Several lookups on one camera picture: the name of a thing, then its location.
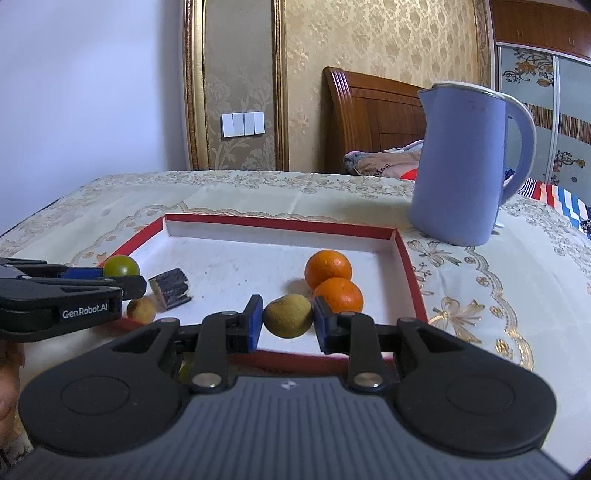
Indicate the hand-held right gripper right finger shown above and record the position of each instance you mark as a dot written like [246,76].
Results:
[323,328]

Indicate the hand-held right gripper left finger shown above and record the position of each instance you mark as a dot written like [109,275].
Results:
[253,323]

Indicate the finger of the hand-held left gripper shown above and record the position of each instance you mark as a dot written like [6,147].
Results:
[134,286]
[81,273]

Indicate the small yellowish round fruit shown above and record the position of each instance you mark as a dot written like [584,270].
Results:
[141,310]
[288,316]

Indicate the orange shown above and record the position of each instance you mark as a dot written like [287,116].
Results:
[339,295]
[328,267]

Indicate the dark sugarcane piece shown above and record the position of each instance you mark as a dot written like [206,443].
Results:
[171,288]

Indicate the red cardboard box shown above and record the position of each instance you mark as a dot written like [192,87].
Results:
[231,267]

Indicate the person's left hand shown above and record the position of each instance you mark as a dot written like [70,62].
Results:
[9,374]

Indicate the beige embroidered tablecloth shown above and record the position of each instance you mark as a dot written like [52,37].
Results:
[461,300]

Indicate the brown printed blanket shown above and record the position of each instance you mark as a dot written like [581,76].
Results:
[378,164]

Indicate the blue electric kettle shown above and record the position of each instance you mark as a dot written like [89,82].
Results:
[457,170]

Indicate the wooden bed headboard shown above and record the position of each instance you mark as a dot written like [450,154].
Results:
[369,115]

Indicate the striped colourful cloth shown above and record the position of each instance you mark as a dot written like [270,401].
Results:
[558,198]

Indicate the wardrobe with floral glass doors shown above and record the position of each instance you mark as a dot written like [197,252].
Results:
[545,69]

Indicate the white wall light switch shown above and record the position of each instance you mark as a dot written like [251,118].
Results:
[242,123]

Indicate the gold wall moulding frame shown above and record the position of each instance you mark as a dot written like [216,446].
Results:
[194,92]

